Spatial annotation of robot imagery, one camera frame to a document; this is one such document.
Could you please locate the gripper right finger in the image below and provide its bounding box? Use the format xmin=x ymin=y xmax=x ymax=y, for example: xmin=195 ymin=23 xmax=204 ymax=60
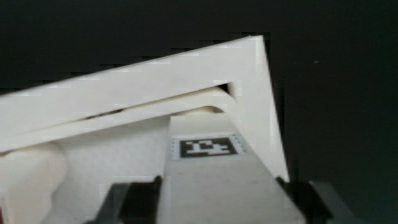
xmin=275 ymin=177 xmax=355 ymax=224

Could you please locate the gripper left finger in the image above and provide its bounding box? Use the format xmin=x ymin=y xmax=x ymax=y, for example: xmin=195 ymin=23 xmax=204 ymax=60
xmin=87 ymin=176 xmax=162 ymax=224

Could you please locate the white desk top tray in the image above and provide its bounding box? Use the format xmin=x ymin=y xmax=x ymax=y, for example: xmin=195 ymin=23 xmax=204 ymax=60
xmin=41 ymin=118 xmax=165 ymax=224

